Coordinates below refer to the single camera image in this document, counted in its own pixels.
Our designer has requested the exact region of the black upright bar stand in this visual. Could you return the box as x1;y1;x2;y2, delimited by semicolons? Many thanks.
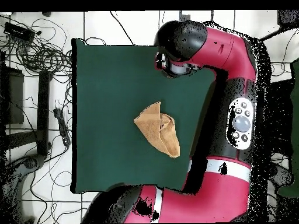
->
36;71;53;157

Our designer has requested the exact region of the dark green table cloth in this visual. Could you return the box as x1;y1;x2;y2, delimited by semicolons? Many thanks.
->
71;38;217;195

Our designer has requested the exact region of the black power strip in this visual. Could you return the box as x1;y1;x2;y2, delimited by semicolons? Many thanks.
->
53;107;71;147

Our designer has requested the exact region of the black electronics box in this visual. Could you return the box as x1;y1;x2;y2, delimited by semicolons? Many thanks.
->
3;21;36;43

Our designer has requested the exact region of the grey curved base foot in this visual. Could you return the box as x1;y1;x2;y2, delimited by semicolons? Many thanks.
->
270;162;295;187
0;153;46;223

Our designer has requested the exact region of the dark tripod rod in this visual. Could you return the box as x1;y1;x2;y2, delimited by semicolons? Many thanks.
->
259;9;299;41

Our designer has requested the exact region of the tan terry towel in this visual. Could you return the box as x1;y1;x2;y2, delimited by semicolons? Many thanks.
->
133;101;181;159

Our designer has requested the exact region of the dark flat box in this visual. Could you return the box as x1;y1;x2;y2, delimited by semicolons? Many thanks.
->
0;66;25;125
268;79;295;141

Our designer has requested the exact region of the tangle of black cables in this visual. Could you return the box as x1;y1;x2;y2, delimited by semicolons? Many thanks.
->
0;13;73;78

